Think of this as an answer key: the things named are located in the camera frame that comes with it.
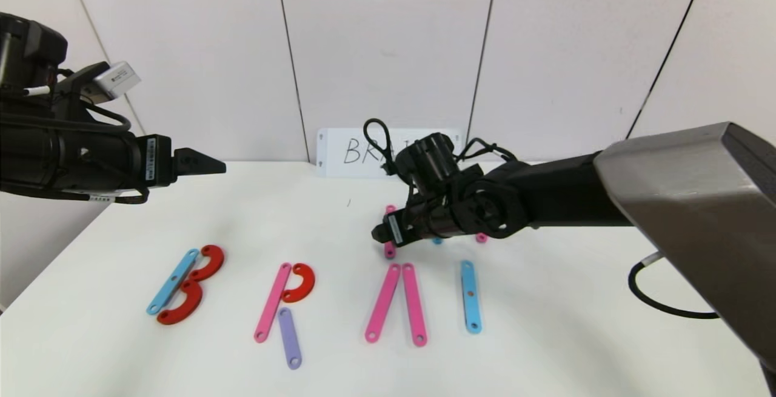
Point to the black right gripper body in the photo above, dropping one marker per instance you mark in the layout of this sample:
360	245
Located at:
394	230

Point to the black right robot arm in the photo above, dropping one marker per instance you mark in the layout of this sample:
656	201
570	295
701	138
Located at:
667	185

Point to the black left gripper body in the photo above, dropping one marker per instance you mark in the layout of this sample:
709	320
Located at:
156	161

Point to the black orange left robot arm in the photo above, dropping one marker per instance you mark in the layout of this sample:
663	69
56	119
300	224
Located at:
48	154

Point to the small red arc piece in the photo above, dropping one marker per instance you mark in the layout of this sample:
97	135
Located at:
308	282

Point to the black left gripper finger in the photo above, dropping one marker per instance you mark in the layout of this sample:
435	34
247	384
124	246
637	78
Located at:
194	157
194	171

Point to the white BRAIN word sign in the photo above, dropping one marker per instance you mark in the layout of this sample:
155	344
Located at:
339	151

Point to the large red arc piece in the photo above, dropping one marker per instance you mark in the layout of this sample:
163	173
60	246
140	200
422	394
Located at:
218	262
193	310

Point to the short purple bar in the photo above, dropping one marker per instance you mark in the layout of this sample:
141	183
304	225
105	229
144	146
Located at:
290	339

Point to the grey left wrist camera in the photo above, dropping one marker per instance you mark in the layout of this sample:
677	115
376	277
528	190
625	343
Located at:
115	80

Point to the blue bar with orange dot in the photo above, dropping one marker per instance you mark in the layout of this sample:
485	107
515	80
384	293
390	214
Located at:
471	315

